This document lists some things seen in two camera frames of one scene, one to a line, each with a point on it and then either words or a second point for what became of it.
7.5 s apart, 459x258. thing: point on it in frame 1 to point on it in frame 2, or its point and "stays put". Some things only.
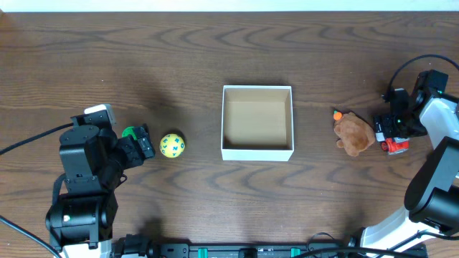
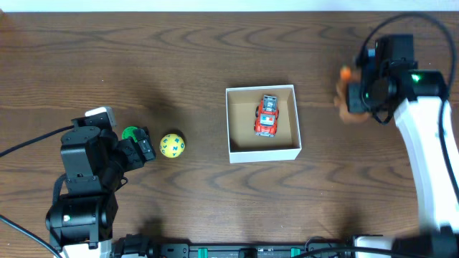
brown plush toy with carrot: x=354 y=135 to x=348 y=75
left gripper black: x=142 y=142 stays put
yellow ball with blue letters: x=172 y=145 stays put
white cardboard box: x=257 y=123 stays put
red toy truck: x=393 y=145 to x=267 y=115
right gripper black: x=384 y=128 to x=355 y=103
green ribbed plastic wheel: x=128 y=130 stays put
